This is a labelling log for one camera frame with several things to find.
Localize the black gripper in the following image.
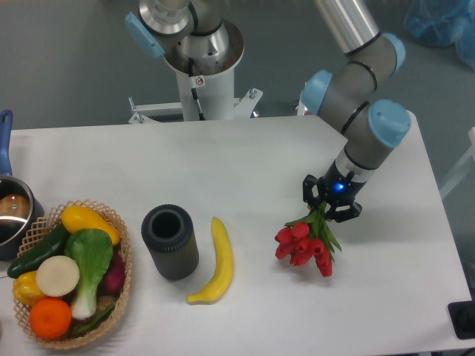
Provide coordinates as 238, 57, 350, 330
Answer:
302, 161, 366, 223

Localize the red tulip bouquet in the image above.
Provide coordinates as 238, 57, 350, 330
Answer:
275, 202, 342, 277

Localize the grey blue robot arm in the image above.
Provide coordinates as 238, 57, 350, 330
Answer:
125, 1, 411, 223

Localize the yellow banana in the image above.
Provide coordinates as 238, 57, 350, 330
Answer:
186, 217, 234, 305

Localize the black device at edge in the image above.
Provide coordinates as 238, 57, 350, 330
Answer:
448, 300, 474, 340

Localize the dark grey ribbed vase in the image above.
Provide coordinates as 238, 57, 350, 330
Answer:
141, 204, 199, 280

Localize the blue plastic bag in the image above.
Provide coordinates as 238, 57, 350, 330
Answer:
404, 1, 474, 68

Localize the purple sweet potato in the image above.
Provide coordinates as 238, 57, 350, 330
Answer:
102, 250, 125, 293

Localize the green bok choy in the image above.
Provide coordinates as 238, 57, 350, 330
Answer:
65, 228, 113, 320

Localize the green chili pepper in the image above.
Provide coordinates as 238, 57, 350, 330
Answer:
69, 304, 115, 338

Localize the yellow squash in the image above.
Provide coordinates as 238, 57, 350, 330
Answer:
61, 205, 121, 246

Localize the woven wicker basket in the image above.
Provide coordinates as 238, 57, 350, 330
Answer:
13, 200, 132, 350

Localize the dark green cucumber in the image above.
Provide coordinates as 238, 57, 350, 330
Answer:
7, 223, 71, 279

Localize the white round radish slice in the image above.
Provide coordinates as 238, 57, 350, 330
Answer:
36, 255, 79, 297

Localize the orange fruit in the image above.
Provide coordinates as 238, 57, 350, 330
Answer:
29, 298, 72, 340

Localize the yellow bell pepper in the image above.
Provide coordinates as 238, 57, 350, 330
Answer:
13, 271, 46, 306

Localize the white frame at right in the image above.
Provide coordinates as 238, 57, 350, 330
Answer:
439, 127, 474, 199

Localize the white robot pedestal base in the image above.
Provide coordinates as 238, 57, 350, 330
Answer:
125, 13, 263, 124

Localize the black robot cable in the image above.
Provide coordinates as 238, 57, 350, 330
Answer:
187, 57, 206, 122

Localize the blue pot with handle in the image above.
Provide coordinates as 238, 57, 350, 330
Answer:
1, 110, 45, 261

